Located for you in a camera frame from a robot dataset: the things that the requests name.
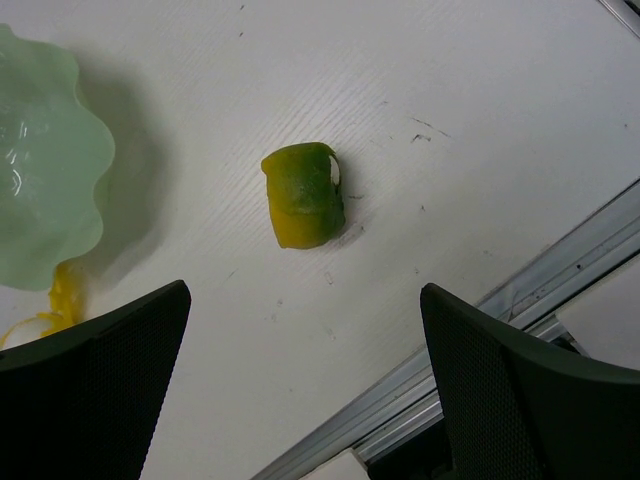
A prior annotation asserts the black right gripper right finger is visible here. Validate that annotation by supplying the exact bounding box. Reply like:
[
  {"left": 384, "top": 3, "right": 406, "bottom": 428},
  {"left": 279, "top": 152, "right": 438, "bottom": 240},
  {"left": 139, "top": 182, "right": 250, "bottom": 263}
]
[{"left": 420, "top": 283, "right": 639, "bottom": 479}]

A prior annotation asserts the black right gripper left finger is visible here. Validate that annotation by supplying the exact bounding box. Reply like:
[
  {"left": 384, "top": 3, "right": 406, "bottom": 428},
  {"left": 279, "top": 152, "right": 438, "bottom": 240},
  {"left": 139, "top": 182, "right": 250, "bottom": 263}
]
[{"left": 1, "top": 280, "right": 191, "bottom": 479}]

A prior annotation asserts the green yellow fake fruit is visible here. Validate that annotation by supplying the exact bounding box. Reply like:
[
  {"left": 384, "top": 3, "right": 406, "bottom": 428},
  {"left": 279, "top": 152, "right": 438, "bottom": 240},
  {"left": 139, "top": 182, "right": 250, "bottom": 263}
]
[{"left": 261, "top": 142, "right": 346, "bottom": 250}]

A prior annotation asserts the yellow fake fruit peel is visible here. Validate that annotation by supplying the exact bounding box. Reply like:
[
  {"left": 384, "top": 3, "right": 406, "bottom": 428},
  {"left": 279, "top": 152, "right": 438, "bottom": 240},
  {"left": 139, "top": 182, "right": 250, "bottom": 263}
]
[{"left": 1, "top": 262, "right": 87, "bottom": 350}]

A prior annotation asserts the aluminium table edge rail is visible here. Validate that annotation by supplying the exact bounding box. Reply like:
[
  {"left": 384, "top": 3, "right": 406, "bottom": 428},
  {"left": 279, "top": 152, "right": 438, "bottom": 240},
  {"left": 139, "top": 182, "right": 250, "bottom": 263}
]
[{"left": 249, "top": 179, "right": 640, "bottom": 480}]

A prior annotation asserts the green wavy glass fruit bowl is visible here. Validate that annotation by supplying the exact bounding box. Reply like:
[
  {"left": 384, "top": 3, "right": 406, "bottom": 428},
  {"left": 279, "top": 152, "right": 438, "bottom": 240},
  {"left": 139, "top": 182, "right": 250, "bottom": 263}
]
[{"left": 1, "top": 25, "right": 115, "bottom": 291}]

